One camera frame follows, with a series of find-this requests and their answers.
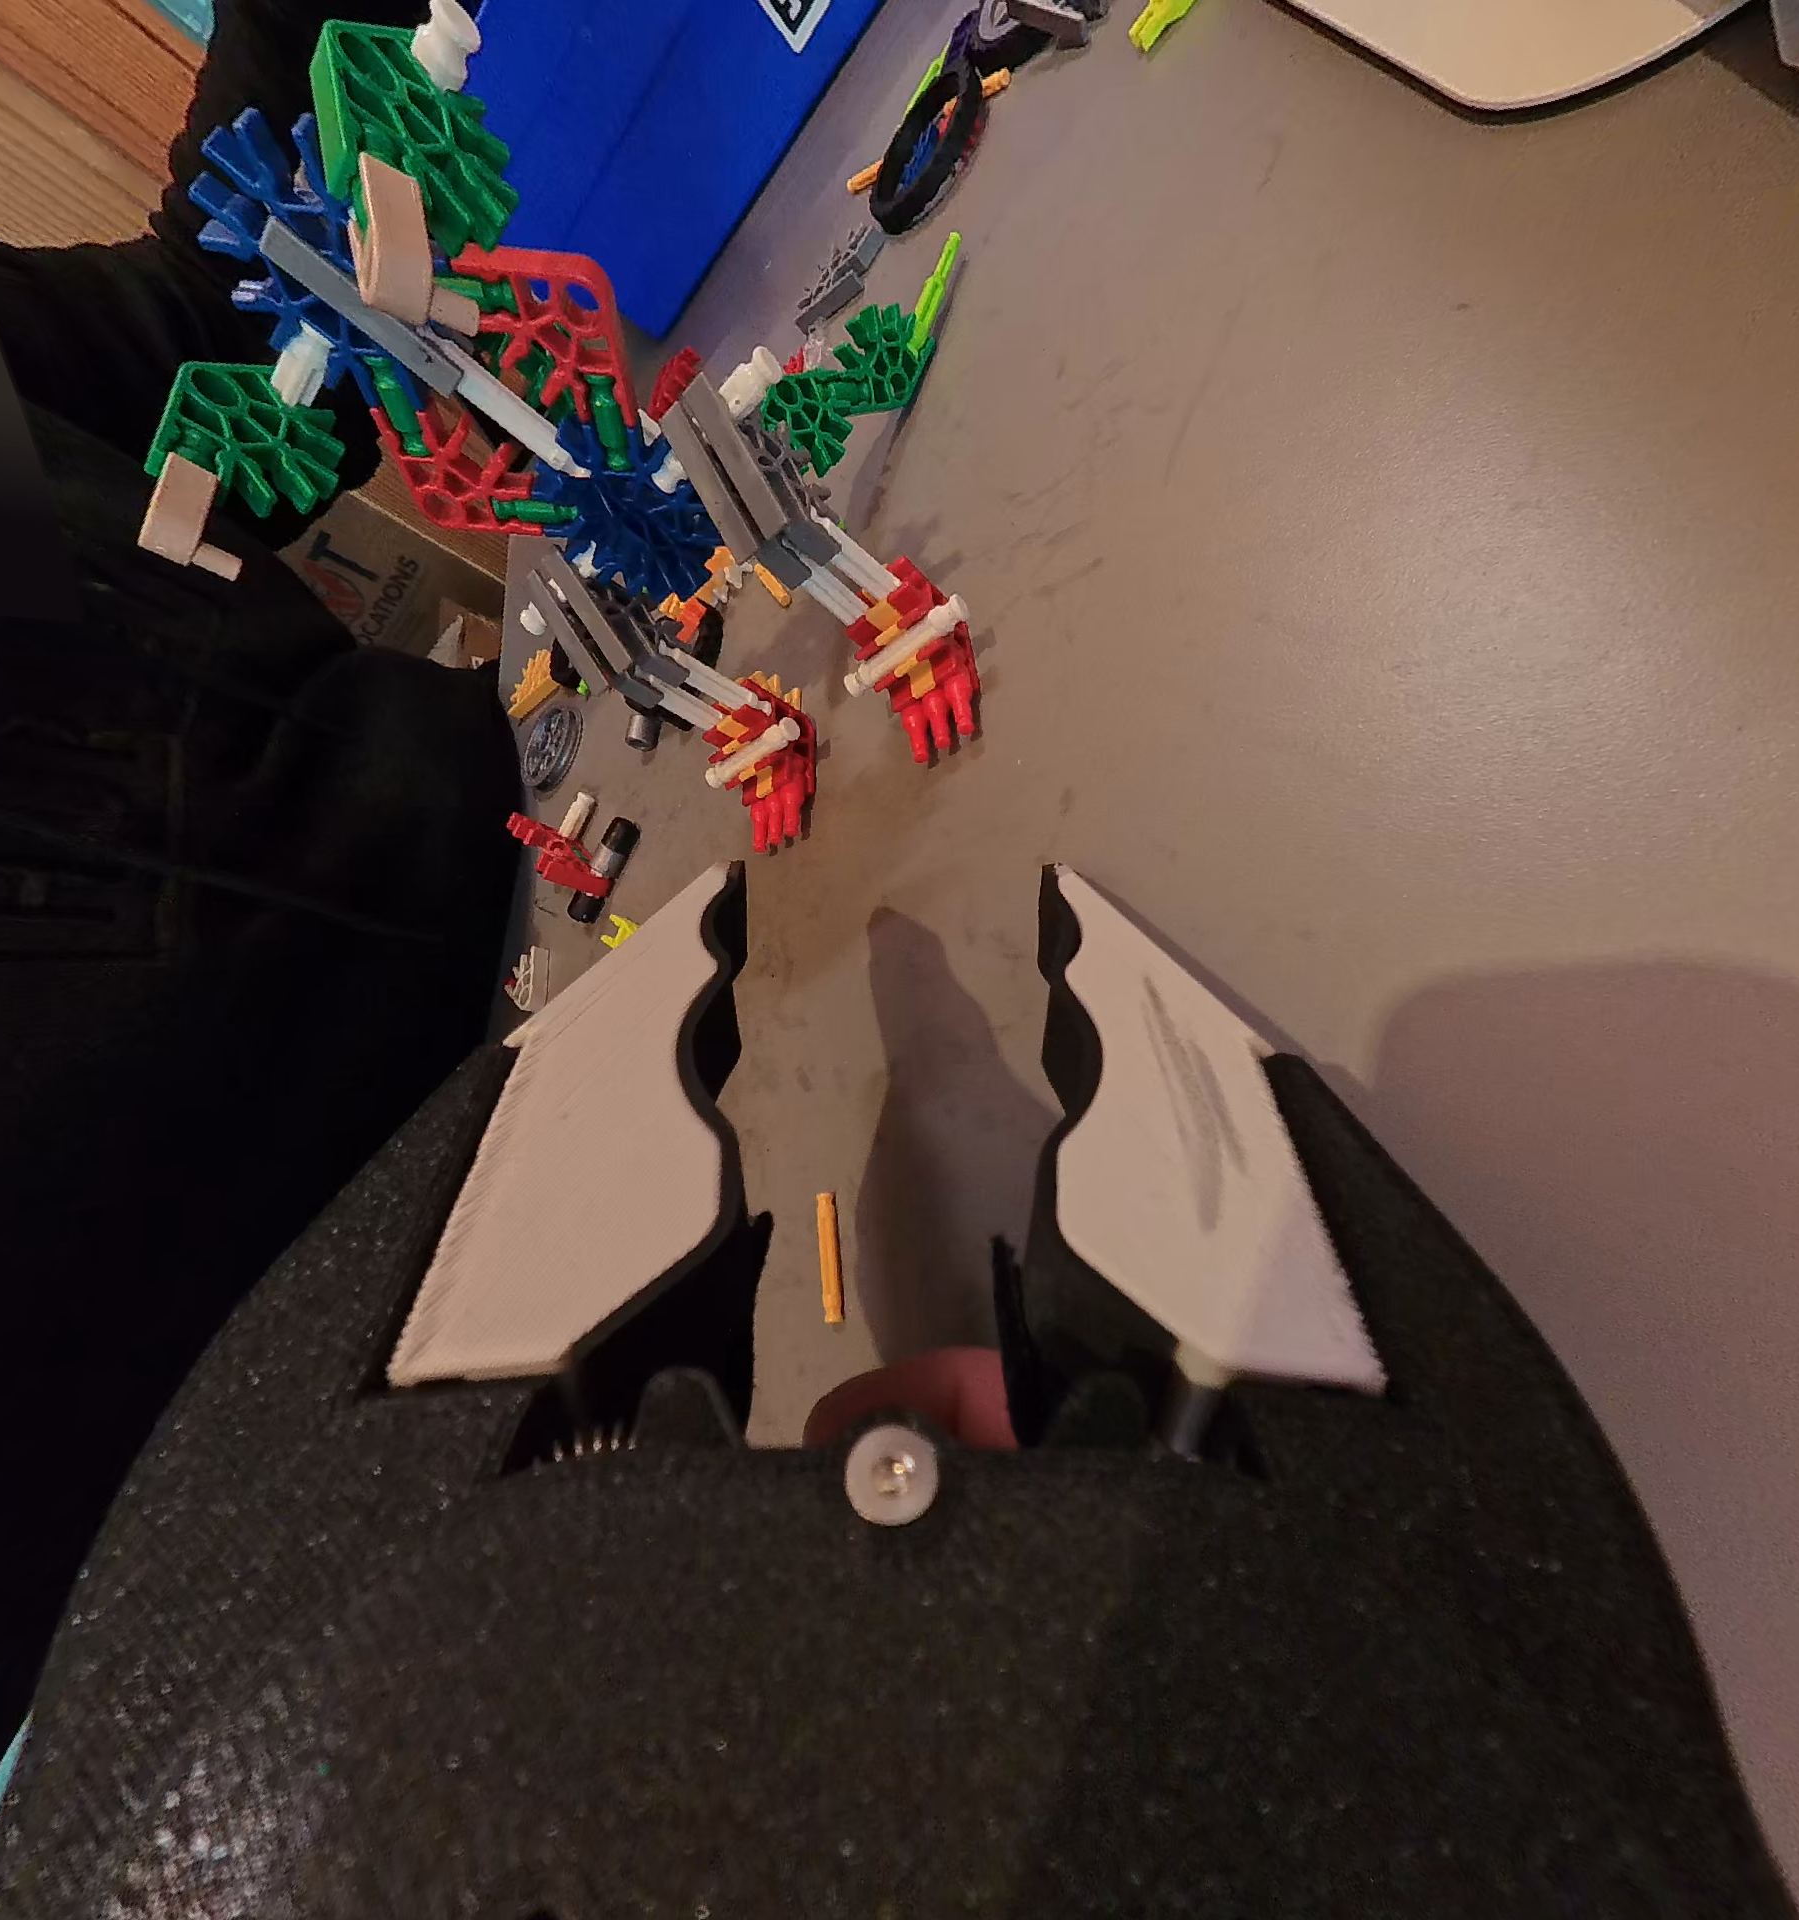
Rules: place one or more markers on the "white and red connector piece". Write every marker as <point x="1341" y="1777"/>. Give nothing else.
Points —
<point x="528" y="979"/>

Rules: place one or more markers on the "red toy piece assembly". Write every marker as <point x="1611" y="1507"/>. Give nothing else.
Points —
<point x="568" y="855"/>

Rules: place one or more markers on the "white monitor stand base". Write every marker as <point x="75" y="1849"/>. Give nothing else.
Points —
<point x="1513" y="46"/>

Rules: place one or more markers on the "blue plastic bin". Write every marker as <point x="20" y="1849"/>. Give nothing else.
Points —
<point x="658" y="150"/>

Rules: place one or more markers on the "printed cardboard box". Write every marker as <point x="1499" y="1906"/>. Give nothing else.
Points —
<point x="380" y="593"/>

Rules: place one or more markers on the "grey spoked toy wheel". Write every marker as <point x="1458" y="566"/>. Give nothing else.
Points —
<point x="1048" y="17"/>

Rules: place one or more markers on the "person's right hand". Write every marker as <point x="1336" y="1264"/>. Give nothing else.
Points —
<point x="913" y="1390"/>

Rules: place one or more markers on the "large black toy tyre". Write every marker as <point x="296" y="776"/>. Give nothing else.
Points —
<point x="902" y="214"/>

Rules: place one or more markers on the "green fan connector assembly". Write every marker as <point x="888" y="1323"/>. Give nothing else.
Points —
<point x="855" y="378"/>

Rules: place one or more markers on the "yellow connector piece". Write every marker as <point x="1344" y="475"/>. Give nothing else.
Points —
<point x="1163" y="19"/>

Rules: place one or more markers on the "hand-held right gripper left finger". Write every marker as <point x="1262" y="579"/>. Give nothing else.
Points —
<point x="583" y="1185"/>

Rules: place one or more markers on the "colourful construction toy model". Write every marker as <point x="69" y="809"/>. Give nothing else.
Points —
<point x="642" y="511"/>

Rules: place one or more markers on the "grey wheel hub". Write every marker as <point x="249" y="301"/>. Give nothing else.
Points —
<point x="551" y="747"/>

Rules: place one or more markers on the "purple connector piece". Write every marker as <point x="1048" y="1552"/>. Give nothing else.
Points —
<point x="971" y="34"/>

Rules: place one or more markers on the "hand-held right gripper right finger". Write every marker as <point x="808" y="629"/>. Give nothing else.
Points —
<point x="1214" y="1201"/>

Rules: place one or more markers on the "dark grey connector piece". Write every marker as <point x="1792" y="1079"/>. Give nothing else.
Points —
<point x="840" y="281"/>

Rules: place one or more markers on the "yellow fan connector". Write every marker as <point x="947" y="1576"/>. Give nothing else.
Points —
<point x="536" y="688"/>

